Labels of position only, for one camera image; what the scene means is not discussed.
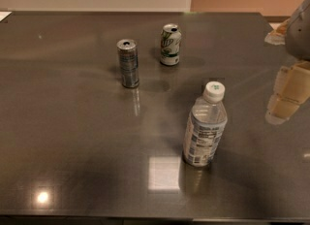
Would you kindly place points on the tall silver energy drink can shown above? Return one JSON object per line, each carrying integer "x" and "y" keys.
{"x": 127, "y": 50}

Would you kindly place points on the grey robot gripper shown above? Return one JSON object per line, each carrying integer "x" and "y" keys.
{"x": 300, "y": 38}

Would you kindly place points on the clear plastic water bottle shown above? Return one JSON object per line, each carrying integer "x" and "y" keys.
{"x": 205, "y": 126}

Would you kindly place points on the white green 7up can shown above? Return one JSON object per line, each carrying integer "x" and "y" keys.
{"x": 170, "y": 44}

